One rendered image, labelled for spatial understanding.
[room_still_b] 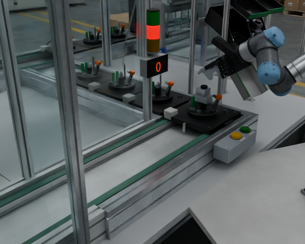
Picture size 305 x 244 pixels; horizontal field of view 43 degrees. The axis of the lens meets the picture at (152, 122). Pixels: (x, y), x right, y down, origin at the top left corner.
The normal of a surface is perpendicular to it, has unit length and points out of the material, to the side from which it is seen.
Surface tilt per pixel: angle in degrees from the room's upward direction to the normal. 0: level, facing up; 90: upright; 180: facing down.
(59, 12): 90
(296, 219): 0
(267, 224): 0
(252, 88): 45
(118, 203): 0
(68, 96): 90
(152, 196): 90
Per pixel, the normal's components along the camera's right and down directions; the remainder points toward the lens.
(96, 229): 0.75, 0.29
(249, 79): 0.44, -0.40
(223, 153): -0.66, 0.32
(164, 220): 0.00, -0.90
